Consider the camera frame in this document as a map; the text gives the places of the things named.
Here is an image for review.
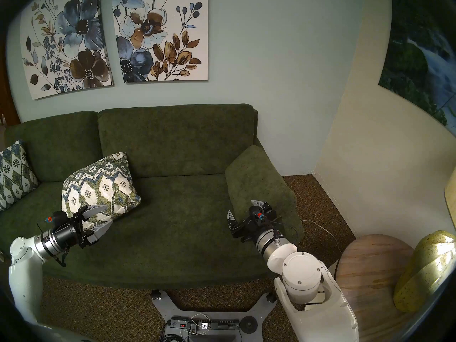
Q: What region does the thin white floor cable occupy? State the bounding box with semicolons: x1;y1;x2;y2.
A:
301;219;342;254

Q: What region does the yellow-green speckled lamp base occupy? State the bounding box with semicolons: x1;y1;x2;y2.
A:
394;230;456;312

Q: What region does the blue flower canvas painting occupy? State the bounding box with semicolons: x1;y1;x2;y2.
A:
20;0;115;100

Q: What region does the dark green fabric sofa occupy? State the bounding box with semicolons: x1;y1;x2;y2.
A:
0;103;304;290

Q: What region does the blue white patterned throw pillow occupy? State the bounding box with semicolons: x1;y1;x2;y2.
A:
0;140;39;211

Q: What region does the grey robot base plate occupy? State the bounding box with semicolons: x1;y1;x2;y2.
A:
150;290;278;342

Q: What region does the brown leaves flower canvas painting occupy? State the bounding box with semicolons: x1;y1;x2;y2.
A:
111;0;209;84

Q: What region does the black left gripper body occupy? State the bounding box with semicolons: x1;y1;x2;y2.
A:
52;216;99;250

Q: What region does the waterfall landscape wall poster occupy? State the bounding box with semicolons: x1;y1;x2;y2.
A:
378;0;456;137

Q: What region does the thin right wrist cable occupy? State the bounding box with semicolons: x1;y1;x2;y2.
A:
270;220;298;243

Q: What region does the green white patterned throw pillow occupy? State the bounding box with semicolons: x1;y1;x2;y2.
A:
62;152;142;228

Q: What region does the pale yellow lampshade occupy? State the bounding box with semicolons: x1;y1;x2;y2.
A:
444;167;456;231

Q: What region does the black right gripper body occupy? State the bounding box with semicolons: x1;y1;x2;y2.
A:
231;206;278;243

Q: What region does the white coiled cable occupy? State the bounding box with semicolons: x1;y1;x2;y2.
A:
189;313;211;335

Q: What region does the round wooden side table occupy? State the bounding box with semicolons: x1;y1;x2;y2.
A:
335;234;416;342

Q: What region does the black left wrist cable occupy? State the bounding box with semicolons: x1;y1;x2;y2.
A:
37;220;69;268

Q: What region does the black power strip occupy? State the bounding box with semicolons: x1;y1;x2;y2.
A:
170;316;240;333

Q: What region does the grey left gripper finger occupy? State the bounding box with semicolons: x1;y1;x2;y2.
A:
73;204;108;223
88;219;115;240

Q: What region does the dark wooden door frame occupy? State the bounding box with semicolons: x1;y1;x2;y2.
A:
0;53;20;126

